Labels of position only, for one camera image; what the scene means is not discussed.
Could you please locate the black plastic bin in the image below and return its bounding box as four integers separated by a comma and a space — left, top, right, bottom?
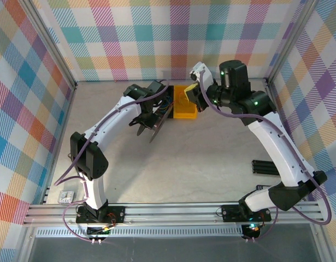
156, 85, 175, 119

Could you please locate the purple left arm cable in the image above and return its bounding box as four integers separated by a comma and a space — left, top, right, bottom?
54, 79, 170, 243

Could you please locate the blue and yellow cable bundle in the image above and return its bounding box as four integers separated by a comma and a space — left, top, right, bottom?
158, 94, 174, 113

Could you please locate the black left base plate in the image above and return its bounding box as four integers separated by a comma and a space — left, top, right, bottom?
75, 205, 126, 224

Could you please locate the aluminium frame post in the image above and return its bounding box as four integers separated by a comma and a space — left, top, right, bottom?
21, 0, 78, 90
265, 0, 321, 87

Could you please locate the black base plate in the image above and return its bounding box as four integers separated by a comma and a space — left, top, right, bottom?
75, 205, 126, 224
221, 203, 273, 222

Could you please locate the black ribbed block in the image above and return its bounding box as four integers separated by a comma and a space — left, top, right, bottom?
251, 159, 280, 176

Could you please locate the black cable spool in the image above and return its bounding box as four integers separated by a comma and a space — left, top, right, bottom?
136, 105, 175, 144

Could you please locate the small silver metal piece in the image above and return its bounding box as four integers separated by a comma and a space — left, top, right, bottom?
60, 190, 75, 204

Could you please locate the yellow plastic bin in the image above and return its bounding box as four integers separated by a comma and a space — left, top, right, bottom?
173, 85, 198, 120

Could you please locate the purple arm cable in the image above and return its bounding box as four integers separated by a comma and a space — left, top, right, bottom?
54, 79, 170, 243
199, 69, 332, 243

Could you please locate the slotted grey cable duct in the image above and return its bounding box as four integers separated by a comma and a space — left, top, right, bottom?
35, 225, 244, 239

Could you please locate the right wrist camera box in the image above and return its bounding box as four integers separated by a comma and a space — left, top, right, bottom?
190, 62, 216, 88

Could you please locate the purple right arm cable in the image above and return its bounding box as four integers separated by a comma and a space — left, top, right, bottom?
199, 69, 332, 243

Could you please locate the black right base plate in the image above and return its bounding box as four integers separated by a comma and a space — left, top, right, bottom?
221, 203, 273, 222

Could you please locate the aluminium mounting rail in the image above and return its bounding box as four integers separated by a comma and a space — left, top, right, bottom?
22, 201, 326, 228

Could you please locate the black controller board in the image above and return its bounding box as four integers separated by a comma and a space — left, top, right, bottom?
240, 222, 263, 239
86, 225, 113, 237

